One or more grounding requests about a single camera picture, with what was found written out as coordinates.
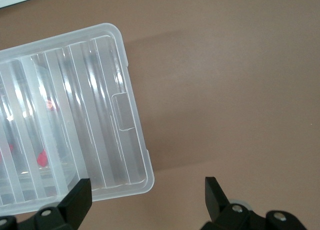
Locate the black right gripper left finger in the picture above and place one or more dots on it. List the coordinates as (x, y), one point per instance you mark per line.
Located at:
(72, 207)

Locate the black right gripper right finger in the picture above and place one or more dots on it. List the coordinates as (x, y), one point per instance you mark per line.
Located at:
(217, 205)

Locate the clear plastic storage box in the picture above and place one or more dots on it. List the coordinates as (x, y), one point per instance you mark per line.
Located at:
(82, 102)

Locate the red block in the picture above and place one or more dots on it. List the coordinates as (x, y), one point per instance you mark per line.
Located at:
(42, 159)

